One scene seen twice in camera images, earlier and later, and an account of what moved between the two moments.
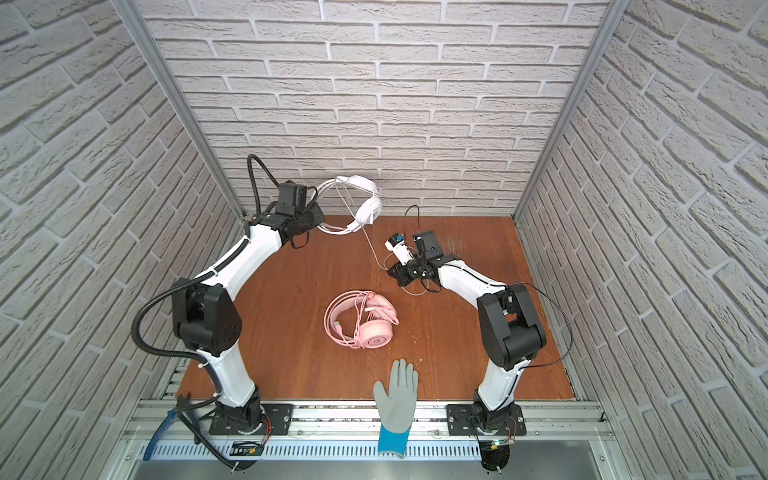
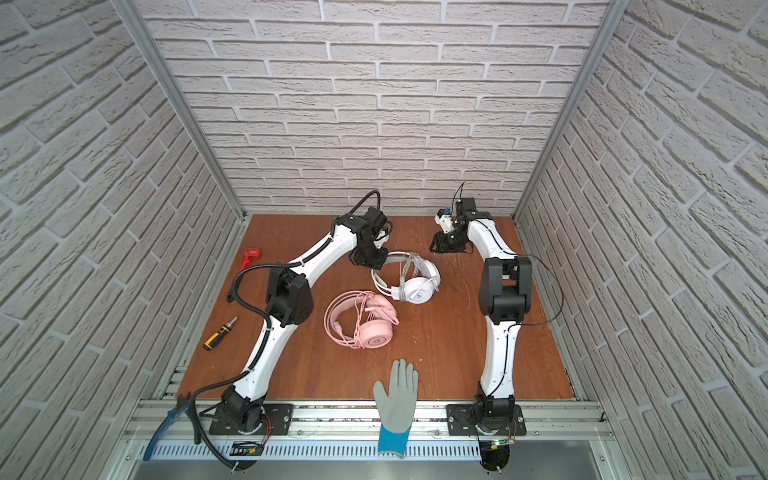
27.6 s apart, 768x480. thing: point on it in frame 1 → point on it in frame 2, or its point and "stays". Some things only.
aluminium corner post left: (155, 51) stays
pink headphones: (361, 319) stays
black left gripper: (316, 208) → (364, 261)
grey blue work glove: (397, 408) stays
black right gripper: (401, 273) → (441, 239)
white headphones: (368, 212) → (419, 290)
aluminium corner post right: (613, 15) stays
